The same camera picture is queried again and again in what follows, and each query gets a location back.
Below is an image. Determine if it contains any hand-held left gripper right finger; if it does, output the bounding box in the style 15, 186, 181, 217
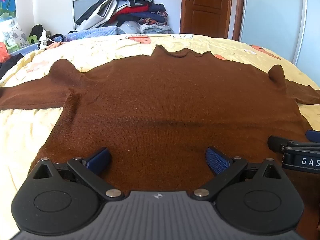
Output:
193, 147, 285, 201

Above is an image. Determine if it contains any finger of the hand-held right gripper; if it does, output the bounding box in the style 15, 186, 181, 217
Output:
267, 135, 320, 153
306, 129, 320, 143

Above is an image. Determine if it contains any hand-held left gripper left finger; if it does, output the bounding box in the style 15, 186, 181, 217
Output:
32, 147, 125, 201

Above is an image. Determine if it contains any brown knit sweater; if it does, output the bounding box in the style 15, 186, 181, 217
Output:
0, 44, 320, 228

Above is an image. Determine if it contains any pile of assorted clothes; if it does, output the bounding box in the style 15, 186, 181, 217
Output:
75, 0, 175, 34

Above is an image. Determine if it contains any yellow carrot print bedspread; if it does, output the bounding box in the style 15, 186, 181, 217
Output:
0, 33, 320, 240

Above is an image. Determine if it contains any frosted sliding wardrobe door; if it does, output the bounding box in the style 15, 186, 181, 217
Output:
240, 0, 320, 67

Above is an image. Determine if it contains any black cloth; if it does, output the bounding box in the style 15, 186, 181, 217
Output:
0, 54, 24, 79

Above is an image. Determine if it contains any white plastic bag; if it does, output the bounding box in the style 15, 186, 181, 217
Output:
37, 29, 51, 50

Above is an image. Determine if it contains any black bag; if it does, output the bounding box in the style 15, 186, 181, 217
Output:
29, 24, 44, 38

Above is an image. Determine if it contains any orange red cloth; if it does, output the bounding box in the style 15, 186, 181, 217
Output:
0, 42, 9, 63

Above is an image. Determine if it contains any floral print pillow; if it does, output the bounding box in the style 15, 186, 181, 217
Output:
2, 22, 29, 48

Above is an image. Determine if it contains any grey framed panel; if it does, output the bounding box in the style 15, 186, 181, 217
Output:
72, 0, 103, 30

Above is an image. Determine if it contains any brown wooden door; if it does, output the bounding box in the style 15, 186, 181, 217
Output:
180, 0, 245, 40

